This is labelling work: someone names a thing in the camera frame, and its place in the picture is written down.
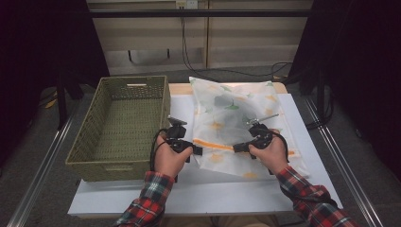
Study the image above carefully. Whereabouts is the black cable on floor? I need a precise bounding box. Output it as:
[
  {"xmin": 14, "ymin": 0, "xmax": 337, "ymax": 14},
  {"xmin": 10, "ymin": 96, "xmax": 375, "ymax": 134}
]
[{"xmin": 179, "ymin": 15, "xmax": 294, "ymax": 83}]

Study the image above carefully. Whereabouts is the person's left hand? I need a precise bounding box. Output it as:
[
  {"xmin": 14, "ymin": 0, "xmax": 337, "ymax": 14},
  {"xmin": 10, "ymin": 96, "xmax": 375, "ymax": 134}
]
[{"xmin": 153, "ymin": 133, "xmax": 194, "ymax": 179}]

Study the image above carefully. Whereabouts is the black cable bundle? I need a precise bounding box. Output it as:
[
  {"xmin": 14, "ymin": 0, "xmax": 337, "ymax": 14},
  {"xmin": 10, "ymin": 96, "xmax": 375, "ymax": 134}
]
[{"xmin": 305, "ymin": 91, "xmax": 335, "ymax": 131}]

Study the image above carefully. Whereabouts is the green woven basket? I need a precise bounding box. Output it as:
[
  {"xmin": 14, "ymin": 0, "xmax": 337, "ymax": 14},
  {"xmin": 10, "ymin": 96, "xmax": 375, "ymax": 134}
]
[{"xmin": 64, "ymin": 75, "xmax": 172, "ymax": 183}]

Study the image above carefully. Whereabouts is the hand-held gripper cable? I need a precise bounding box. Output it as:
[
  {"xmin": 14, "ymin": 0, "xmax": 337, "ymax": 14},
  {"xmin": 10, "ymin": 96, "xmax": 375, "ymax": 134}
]
[
  {"xmin": 270, "ymin": 131, "xmax": 290, "ymax": 164},
  {"xmin": 149, "ymin": 127, "xmax": 169, "ymax": 173}
]

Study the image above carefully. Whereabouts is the black metal stand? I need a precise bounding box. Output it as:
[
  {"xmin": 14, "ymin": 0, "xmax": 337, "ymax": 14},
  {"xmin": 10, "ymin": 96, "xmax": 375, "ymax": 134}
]
[
  {"xmin": 316, "ymin": 67, "xmax": 326, "ymax": 122},
  {"xmin": 56, "ymin": 70, "xmax": 83, "ymax": 131}
]

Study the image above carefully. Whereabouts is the black garment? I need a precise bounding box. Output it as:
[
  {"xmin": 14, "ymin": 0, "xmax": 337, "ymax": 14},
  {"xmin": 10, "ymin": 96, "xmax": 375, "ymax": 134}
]
[{"xmin": 210, "ymin": 94, "xmax": 264, "ymax": 147}]

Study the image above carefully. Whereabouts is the white table mat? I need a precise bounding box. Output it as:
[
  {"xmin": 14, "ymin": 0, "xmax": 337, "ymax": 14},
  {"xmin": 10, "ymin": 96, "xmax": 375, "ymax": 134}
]
[{"xmin": 67, "ymin": 93, "xmax": 343, "ymax": 218}]

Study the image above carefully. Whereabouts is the person's right hand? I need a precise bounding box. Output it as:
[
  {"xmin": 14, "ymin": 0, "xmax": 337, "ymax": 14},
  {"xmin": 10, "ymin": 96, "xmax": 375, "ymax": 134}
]
[{"xmin": 249, "ymin": 128, "xmax": 289, "ymax": 176}]

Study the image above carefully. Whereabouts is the right hand-held gripper cable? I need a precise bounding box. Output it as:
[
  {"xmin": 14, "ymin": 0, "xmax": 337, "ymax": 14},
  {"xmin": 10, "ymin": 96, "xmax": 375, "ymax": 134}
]
[{"xmin": 270, "ymin": 131, "xmax": 290, "ymax": 164}]

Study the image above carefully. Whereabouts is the white wall outlet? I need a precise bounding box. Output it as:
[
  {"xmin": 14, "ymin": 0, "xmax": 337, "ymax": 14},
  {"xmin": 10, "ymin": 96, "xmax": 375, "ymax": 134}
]
[{"xmin": 175, "ymin": 0, "xmax": 199, "ymax": 9}]

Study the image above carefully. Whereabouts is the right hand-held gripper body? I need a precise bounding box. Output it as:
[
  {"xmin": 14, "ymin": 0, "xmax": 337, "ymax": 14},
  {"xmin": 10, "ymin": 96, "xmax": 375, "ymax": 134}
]
[{"xmin": 245, "ymin": 113, "xmax": 280, "ymax": 150}]

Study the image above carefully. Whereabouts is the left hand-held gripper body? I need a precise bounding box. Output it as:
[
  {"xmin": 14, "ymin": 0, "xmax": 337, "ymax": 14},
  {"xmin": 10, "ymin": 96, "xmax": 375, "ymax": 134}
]
[{"xmin": 164, "ymin": 116, "xmax": 194, "ymax": 164}]

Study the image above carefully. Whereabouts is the black curtain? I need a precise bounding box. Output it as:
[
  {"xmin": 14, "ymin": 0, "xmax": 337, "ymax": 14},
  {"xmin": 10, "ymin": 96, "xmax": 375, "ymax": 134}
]
[
  {"xmin": 0, "ymin": 0, "xmax": 110, "ymax": 165},
  {"xmin": 288, "ymin": 0, "xmax": 401, "ymax": 173}
]

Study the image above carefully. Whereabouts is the left hand-held gripper cable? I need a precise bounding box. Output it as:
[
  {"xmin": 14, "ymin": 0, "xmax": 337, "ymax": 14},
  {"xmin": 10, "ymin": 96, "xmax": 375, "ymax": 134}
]
[{"xmin": 149, "ymin": 127, "xmax": 169, "ymax": 173}]

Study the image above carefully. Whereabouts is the white leaf-print mesh laundry bag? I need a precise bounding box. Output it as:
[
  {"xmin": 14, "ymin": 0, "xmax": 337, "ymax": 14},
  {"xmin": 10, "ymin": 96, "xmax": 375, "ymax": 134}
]
[{"xmin": 188, "ymin": 76, "xmax": 311, "ymax": 179}]

